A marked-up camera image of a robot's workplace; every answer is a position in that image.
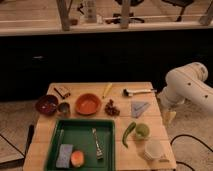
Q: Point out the green plastic tray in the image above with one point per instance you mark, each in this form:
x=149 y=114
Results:
x=78 y=132

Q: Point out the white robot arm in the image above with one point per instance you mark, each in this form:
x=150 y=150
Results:
x=185 y=83

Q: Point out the green chili pepper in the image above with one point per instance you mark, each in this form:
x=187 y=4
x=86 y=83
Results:
x=128 y=130

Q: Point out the blue-grey sponge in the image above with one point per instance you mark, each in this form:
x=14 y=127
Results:
x=63 y=158

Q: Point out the dark red grape bunch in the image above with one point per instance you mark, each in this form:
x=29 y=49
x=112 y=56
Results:
x=111 y=109

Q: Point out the brown wooden block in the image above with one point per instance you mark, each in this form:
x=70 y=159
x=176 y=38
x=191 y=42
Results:
x=62 y=91

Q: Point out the small grey metal cup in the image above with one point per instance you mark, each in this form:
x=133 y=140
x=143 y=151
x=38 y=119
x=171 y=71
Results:
x=64 y=109

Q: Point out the wooden shelf rack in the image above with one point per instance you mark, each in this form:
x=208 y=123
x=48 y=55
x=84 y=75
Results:
x=40 y=17

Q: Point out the white plastic cup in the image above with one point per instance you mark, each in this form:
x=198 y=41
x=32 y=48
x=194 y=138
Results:
x=153 y=150

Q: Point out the metal fork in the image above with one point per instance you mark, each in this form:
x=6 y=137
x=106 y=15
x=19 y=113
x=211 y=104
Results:
x=99 y=153

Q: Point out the orange peach fruit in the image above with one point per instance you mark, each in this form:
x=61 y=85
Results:
x=77 y=158

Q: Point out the dark red bowl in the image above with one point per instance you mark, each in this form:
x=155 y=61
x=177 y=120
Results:
x=47 y=105

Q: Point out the green cup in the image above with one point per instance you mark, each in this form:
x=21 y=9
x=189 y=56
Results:
x=142 y=131

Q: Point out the orange-red bowl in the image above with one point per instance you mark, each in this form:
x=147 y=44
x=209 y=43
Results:
x=87 y=104

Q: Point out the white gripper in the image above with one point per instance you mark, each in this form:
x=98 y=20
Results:
x=168 y=115

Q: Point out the white-handled black brush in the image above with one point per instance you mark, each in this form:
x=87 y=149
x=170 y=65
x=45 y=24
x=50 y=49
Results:
x=130 y=93

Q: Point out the grey-blue towel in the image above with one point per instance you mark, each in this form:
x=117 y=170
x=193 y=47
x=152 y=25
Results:
x=138 y=107

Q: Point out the yellow banana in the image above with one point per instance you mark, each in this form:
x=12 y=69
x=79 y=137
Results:
x=106 y=90

